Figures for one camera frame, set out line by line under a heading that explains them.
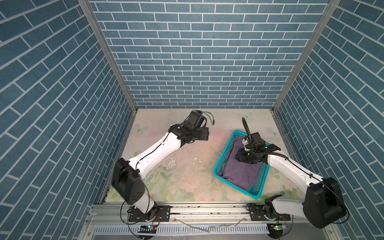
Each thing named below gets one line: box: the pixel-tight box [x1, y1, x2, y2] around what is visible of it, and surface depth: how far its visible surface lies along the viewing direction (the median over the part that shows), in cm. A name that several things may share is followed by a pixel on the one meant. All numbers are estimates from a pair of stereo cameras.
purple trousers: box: [218, 136, 263, 191], surface depth 84 cm
